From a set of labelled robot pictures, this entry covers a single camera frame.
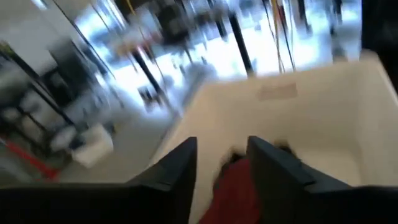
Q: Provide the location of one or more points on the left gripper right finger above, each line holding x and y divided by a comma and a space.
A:
311, 205

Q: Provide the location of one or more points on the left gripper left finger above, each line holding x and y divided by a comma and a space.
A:
124, 205

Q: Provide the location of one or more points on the maroon garment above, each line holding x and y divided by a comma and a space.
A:
233, 196

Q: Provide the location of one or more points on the white plastic bin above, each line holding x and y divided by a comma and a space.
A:
311, 124

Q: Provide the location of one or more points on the white box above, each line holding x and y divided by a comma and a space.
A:
93, 146

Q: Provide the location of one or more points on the black metal shelf rack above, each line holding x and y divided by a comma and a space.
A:
59, 74

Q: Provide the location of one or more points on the black computer tower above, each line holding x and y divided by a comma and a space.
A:
381, 31

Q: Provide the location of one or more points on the black metal post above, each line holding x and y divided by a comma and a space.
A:
152, 81
241, 43

